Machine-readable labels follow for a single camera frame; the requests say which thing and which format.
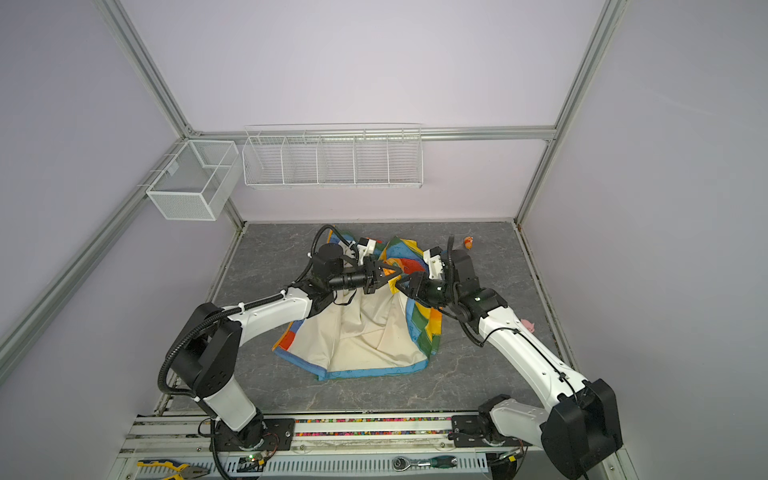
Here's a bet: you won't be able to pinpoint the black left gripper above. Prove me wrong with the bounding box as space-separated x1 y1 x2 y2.
329 257 402 294

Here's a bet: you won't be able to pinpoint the multicolour patchwork jacket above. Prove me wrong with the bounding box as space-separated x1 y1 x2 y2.
272 235 444 382

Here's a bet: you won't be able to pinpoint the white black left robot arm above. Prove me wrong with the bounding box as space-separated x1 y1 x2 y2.
157 243 403 450

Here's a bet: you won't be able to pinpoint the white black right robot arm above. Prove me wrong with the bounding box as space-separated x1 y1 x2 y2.
395 250 623 479

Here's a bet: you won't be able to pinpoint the small pink toy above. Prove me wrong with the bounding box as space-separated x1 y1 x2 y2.
521 319 535 333

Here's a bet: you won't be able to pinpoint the small white mesh basket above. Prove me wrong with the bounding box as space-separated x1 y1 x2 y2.
147 140 242 221

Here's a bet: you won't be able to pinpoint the green circuit board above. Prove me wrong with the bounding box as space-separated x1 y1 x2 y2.
236 456 266 473

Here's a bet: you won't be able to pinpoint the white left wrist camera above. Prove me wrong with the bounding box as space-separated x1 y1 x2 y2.
356 237 377 265

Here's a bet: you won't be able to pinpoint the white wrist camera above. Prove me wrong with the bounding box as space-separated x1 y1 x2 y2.
356 237 377 265
423 246 444 281

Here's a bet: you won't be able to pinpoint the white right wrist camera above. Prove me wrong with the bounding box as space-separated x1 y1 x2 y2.
423 246 444 281

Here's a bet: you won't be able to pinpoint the long white wire basket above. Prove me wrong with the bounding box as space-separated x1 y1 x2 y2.
241 123 424 188

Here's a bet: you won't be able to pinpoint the green handled ratchet wrench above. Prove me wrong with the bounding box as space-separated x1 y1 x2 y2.
392 455 458 472

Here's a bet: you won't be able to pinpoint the black corrugated left cable conduit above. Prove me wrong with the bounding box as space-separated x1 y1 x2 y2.
157 305 247 397

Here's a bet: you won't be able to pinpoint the yellow handled pliers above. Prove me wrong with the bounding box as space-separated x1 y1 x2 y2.
136 459 210 480

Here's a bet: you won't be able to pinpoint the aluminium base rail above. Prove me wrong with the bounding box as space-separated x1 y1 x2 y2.
108 411 562 479

